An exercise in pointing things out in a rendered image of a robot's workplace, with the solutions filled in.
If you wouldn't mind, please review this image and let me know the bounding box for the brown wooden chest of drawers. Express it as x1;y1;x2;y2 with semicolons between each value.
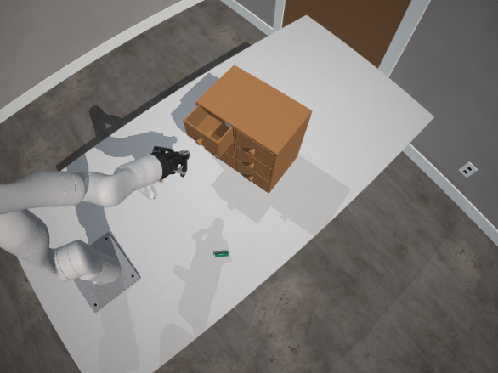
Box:
196;65;312;193

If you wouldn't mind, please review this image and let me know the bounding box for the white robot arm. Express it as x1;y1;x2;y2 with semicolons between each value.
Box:
0;155;162;285

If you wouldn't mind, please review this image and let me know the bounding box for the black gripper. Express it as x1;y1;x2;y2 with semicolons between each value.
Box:
149;146;190;181

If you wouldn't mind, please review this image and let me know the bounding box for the brown wooden drawer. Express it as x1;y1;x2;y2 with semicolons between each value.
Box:
226;144;235;157
237;160;269;191
236;129;275;167
183;105;234;158
236;146;272;181
214;152;235;169

